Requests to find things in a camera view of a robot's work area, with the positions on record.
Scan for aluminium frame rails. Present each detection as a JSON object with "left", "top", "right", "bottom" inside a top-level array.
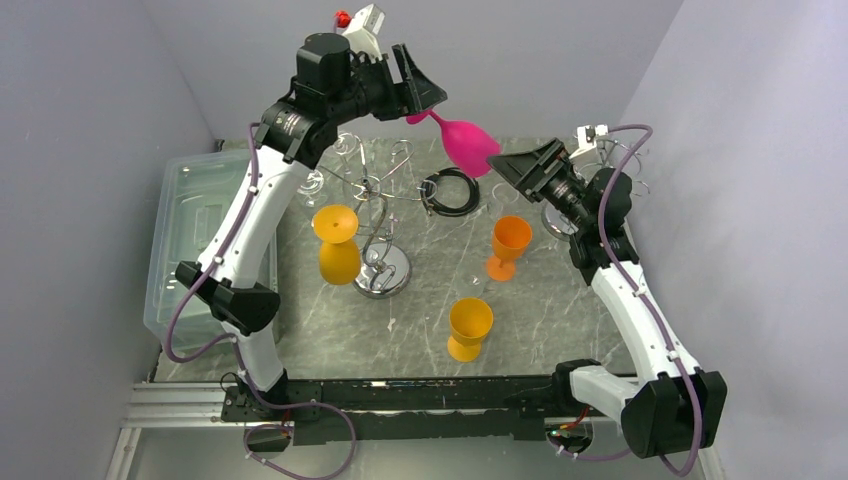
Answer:
[{"left": 105, "top": 139, "right": 723, "bottom": 480}]

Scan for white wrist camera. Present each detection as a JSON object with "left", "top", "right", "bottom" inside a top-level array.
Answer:
[
  {"left": 569, "top": 124, "right": 609, "bottom": 164},
  {"left": 334, "top": 3, "right": 386, "bottom": 61}
]

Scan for clear tumbler glass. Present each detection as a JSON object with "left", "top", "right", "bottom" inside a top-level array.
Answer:
[{"left": 487, "top": 182, "right": 521, "bottom": 220}]

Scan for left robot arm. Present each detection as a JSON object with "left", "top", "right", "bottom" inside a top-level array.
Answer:
[{"left": 175, "top": 32, "right": 448, "bottom": 420}]

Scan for yellow-orange wine glass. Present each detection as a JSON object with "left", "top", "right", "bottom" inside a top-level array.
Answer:
[{"left": 447, "top": 297, "right": 494, "bottom": 363}]

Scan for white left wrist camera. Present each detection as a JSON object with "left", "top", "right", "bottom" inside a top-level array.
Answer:
[{"left": 334, "top": 3, "right": 386, "bottom": 61}]

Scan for chrome wine glass rack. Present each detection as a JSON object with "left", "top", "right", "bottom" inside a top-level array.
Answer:
[{"left": 322, "top": 132, "right": 432, "bottom": 299}]

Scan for black coiled cable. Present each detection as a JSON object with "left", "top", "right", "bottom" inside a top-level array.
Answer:
[{"left": 421, "top": 166, "right": 481, "bottom": 219}]

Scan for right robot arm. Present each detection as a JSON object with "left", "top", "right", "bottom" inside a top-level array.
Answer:
[{"left": 487, "top": 139, "right": 728, "bottom": 458}]

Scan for orange wine glass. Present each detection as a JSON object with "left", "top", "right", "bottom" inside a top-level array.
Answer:
[{"left": 485, "top": 215, "right": 533, "bottom": 282}]

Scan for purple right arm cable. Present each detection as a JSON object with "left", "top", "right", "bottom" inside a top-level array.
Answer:
[{"left": 546, "top": 124, "right": 705, "bottom": 478}]

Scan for pink wine glass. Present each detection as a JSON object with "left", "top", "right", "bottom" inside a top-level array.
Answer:
[{"left": 405, "top": 110, "right": 501, "bottom": 179}]

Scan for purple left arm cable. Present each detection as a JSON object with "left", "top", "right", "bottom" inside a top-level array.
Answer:
[{"left": 163, "top": 122, "right": 359, "bottom": 480}]

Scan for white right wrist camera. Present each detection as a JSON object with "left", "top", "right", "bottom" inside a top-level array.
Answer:
[{"left": 569, "top": 124, "right": 609, "bottom": 164}]

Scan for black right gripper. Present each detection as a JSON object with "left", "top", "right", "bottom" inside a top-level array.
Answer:
[{"left": 487, "top": 138, "right": 594, "bottom": 231}]

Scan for clear plastic storage box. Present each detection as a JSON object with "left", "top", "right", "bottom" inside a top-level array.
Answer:
[{"left": 143, "top": 149, "right": 279, "bottom": 355}]

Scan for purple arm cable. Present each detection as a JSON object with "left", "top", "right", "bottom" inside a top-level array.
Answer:
[
  {"left": 546, "top": 124, "right": 705, "bottom": 478},
  {"left": 163, "top": 122, "right": 359, "bottom": 480}
]

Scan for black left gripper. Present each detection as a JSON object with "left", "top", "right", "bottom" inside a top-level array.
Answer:
[{"left": 327, "top": 43, "right": 446, "bottom": 126}]

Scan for yellow wine glass left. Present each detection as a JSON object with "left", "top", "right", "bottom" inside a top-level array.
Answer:
[{"left": 312, "top": 204, "right": 361, "bottom": 285}]

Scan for clear wine glass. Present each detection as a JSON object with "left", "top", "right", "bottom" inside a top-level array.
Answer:
[
  {"left": 297, "top": 171, "right": 328, "bottom": 209},
  {"left": 458, "top": 268, "right": 485, "bottom": 290}
]

